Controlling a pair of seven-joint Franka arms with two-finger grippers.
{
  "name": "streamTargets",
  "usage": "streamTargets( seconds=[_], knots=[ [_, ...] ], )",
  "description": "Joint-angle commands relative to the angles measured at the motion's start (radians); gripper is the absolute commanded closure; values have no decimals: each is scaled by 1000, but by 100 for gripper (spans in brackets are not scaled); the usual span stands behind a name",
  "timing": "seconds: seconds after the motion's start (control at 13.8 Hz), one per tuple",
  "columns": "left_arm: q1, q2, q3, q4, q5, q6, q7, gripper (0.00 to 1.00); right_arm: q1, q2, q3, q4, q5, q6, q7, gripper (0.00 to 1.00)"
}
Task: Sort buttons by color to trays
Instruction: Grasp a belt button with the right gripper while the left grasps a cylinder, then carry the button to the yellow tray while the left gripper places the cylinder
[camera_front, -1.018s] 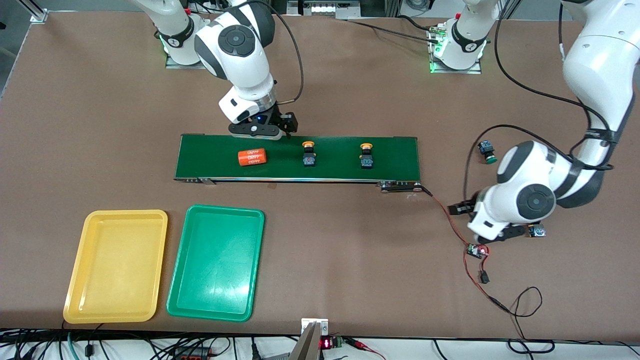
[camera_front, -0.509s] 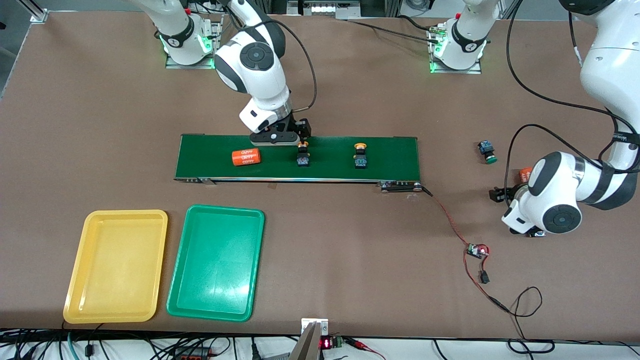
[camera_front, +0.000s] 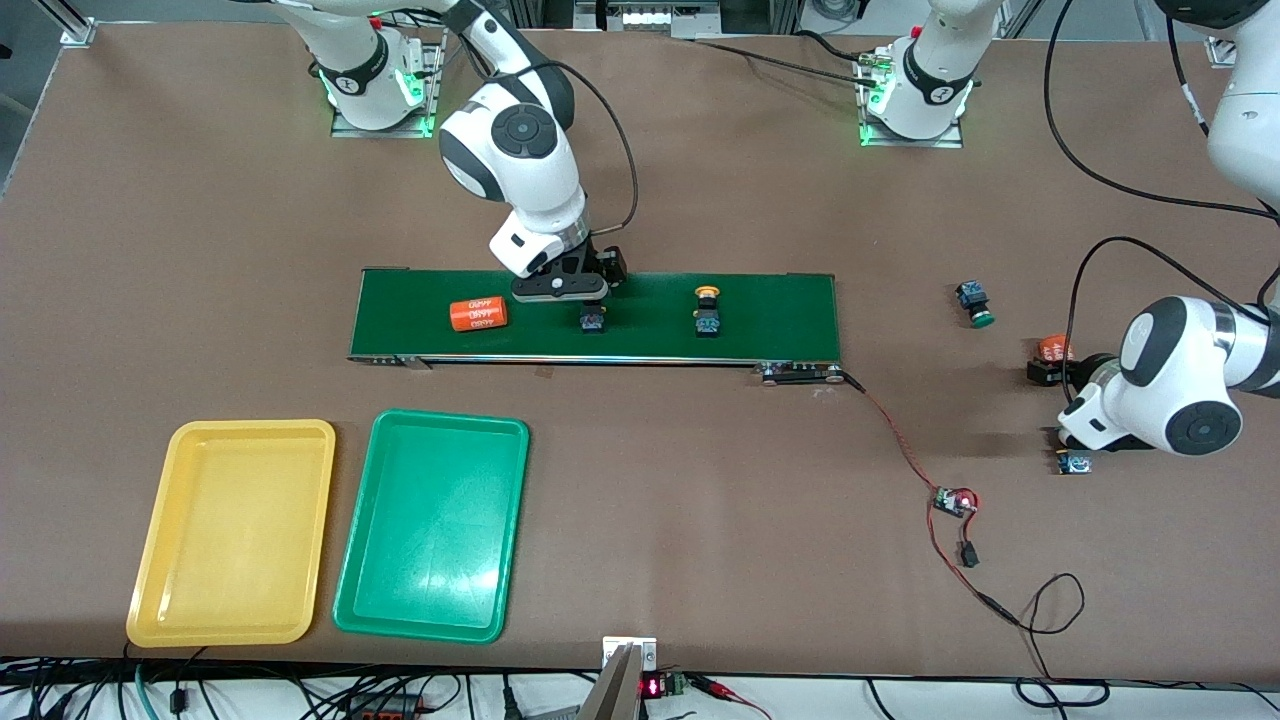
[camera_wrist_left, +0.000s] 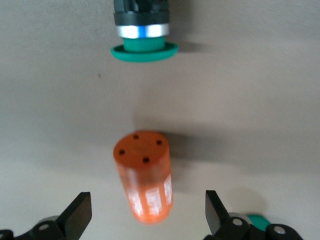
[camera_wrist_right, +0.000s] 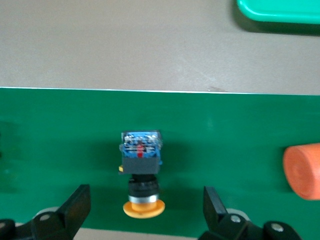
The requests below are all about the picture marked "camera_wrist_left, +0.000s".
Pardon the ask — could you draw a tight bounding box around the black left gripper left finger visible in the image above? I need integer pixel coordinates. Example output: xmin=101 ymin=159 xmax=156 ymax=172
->
xmin=0 ymin=191 xmax=93 ymax=240

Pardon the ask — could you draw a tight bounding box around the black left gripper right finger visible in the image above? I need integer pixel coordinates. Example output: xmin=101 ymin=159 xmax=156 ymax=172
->
xmin=203 ymin=190 xmax=303 ymax=240

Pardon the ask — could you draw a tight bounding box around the green push button switch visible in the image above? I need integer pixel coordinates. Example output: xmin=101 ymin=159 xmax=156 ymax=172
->
xmin=246 ymin=213 xmax=271 ymax=232
xmin=110 ymin=0 xmax=179 ymax=63

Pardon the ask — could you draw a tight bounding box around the orange printed cylinder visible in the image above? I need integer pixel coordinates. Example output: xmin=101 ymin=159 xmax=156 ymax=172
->
xmin=112 ymin=130 xmax=174 ymax=225

